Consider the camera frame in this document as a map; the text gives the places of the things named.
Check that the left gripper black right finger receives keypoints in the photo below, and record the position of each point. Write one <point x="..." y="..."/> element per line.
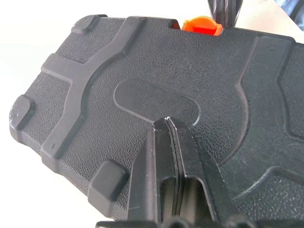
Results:
<point x="199" y="180"/>

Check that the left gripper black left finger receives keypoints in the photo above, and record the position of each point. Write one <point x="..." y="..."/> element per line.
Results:
<point x="152" y="180"/>

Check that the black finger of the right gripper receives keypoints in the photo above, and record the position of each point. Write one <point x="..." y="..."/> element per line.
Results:
<point x="216" y="9"/>
<point x="234" y="10"/>

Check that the black plastic tool case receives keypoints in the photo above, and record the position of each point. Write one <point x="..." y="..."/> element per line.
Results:
<point x="166" y="71"/>

